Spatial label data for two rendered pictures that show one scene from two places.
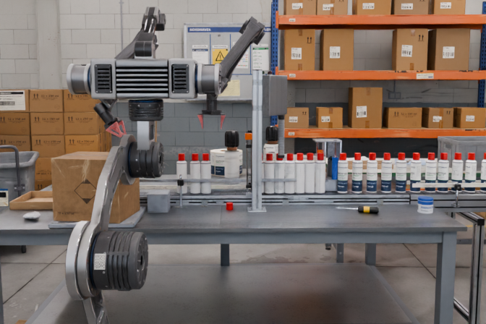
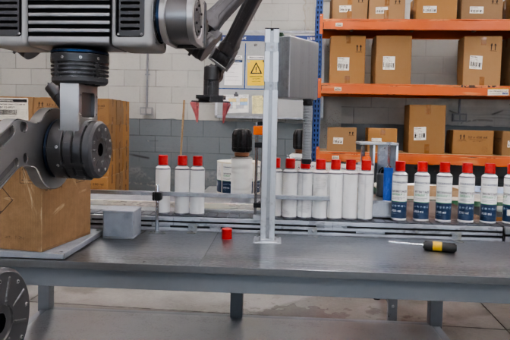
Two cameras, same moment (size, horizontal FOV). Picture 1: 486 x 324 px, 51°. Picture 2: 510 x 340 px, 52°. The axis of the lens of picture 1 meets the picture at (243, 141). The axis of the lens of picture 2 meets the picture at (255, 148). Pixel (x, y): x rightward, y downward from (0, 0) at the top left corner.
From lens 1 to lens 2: 80 cm
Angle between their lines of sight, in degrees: 5
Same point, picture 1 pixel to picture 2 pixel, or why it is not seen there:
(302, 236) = (333, 285)
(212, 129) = not seen: hidden behind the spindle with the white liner
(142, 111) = (67, 65)
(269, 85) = (289, 51)
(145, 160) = (69, 146)
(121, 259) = not seen: outside the picture
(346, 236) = (406, 288)
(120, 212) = (44, 234)
